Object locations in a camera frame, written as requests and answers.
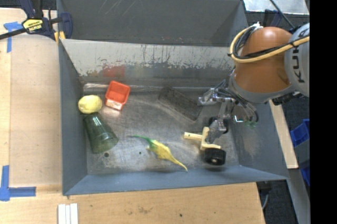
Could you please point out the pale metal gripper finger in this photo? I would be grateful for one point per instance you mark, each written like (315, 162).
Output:
(222, 127)
(212, 134)

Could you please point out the wooden axle with black wheels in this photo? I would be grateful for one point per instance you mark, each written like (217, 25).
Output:
(213, 156)

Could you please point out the dark grey flat block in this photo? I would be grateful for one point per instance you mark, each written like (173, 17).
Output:
(181, 102)

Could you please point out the grey metal bin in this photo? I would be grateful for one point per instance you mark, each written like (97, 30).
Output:
(163, 117)

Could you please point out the yellow and green toy dinosaur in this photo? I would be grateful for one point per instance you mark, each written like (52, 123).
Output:
(162, 150)

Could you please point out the orange plastic box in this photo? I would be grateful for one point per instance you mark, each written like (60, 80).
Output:
(118, 94)

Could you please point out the green glass cup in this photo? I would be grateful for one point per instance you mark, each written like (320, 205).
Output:
(99, 134)

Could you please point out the yellow toy lemon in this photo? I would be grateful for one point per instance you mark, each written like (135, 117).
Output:
(90, 104)

